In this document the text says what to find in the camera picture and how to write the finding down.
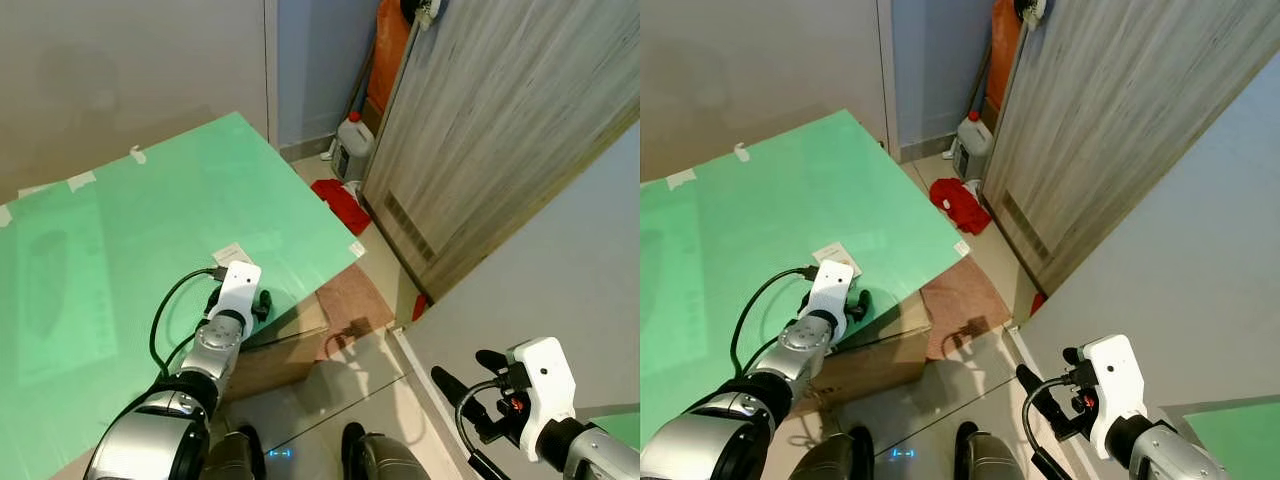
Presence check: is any brown cardboard box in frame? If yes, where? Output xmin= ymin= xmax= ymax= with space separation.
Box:
xmin=222 ymin=295 xmax=333 ymax=403
xmin=800 ymin=300 xmax=933 ymax=413

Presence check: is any dark right robot leg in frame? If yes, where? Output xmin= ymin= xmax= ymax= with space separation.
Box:
xmin=340 ymin=422 xmax=433 ymax=480
xmin=953 ymin=421 xmax=1041 ymax=480

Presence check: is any dark robot leg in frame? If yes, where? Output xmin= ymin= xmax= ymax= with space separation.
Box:
xmin=205 ymin=425 xmax=267 ymax=480
xmin=953 ymin=421 xmax=1041 ymax=480
xmin=790 ymin=425 xmax=876 ymax=480
xmin=340 ymin=422 xmax=433 ymax=480

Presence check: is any reddish brown floor mat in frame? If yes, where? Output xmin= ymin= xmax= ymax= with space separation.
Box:
xmin=920 ymin=255 xmax=1013 ymax=361
xmin=315 ymin=264 xmax=397 ymax=363

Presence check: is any red cloth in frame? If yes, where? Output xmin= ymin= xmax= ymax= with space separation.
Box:
xmin=310 ymin=178 xmax=372 ymax=237
xmin=929 ymin=177 xmax=993 ymax=236

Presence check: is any green table board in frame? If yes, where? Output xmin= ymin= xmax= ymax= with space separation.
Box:
xmin=0 ymin=111 xmax=363 ymax=480
xmin=640 ymin=109 xmax=969 ymax=441

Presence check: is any dark left robot leg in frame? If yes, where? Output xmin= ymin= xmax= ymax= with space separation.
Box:
xmin=790 ymin=425 xmax=876 ymax=480
xmin=205 ymin=425 xmax=267 ymax=480

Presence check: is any white jug with red cap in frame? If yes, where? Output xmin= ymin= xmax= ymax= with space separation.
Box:
xmin=335 ymin=111 xmax=377 ymax=184
xmin=952 ymin=110 xmax=995 ymax=183

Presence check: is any grey wood grain door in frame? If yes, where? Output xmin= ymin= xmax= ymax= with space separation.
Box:
xmin=360 ymin=0 xmax=641 ymax=301
xmin=982 ymin=0 xmax=1280 ymax=296

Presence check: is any orange bag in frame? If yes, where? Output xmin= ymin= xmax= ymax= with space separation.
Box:
xmin=985 ymin=0 xmax=1026 ymax=111
xmin=366 ymin=0 xmax=413 ymax=113

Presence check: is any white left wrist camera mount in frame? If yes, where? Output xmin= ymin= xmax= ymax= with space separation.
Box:
xmin=806 ymin=259 xmax=857 ymax=323
xmin=213 ymin=261 xmax=263 ymax=323

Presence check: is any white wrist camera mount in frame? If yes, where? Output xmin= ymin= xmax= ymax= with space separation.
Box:
xmin=1082 ymin=334 xmax=1149 ymax=461
xmin=507 ymin=337 xmax=579 ymax=463
xmin=806 ymin=259 xmax=857 ymax=323
xmin=213 ymin=261 xmax=263 ymax=323

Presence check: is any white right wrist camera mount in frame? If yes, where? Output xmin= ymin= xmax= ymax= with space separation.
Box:
xmin=1082 ymin=334 xmax=1149 ymax=461
xmin=507 ymin=337 xmax=579 ymax=463

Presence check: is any white door frame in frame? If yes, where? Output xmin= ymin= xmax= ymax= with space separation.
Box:
xmin=262 ymin=0 xmax=283 ymax=149

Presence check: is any thin dark broom handle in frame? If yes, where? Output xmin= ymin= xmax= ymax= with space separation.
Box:
xmin=965 ymin=45 xmax=1001 ymax=116
xmin=345 ymin=35 xmax=391 ymax=119

